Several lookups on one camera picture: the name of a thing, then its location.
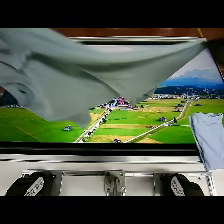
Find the light blue garment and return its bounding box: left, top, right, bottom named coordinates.
left=188, top=112, right=224, bottom=172

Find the grey T-shirt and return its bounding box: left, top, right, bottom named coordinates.
left=0, top=28, right=208, bottom=130

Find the silver frame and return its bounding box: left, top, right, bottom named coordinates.
left=0, top=35, right=224, bottom=197

